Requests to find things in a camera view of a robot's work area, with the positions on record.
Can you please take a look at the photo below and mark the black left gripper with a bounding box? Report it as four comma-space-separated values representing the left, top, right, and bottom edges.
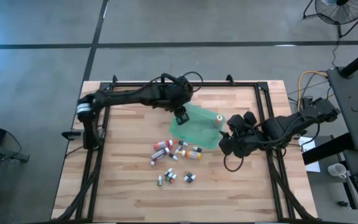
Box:
165, 81, 195, 126

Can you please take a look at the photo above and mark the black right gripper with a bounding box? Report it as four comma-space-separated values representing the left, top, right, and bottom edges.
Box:
218, 111, 262, 158

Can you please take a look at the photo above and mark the green translucent plastic bin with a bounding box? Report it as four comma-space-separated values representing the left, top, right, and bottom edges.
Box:
168, 102, 227, 151

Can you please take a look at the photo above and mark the white paper sheet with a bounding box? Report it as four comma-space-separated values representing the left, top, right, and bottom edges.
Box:
297, 136, 321, 174

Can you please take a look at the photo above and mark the black support beam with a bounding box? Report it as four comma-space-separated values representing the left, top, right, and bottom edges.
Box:
301, 133, 357, 166

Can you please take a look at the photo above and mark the white mug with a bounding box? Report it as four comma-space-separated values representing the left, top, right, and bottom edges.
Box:
327, 162, 348, 180

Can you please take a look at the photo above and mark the grey side table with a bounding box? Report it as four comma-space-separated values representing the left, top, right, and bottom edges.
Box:
326, 66, 358, 153

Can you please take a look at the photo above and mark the black floor fan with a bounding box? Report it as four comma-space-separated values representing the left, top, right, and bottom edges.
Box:
302, 0, 358, 39

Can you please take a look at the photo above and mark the black low stand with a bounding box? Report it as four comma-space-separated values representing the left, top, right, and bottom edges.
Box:
0, 141, 30, 164

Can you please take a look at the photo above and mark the black metal table frame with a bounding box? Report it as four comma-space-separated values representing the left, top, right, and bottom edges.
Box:
50, 74, 319, 223

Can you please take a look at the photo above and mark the yellow cable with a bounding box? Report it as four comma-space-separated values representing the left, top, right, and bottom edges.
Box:
296, 70, 329, 110

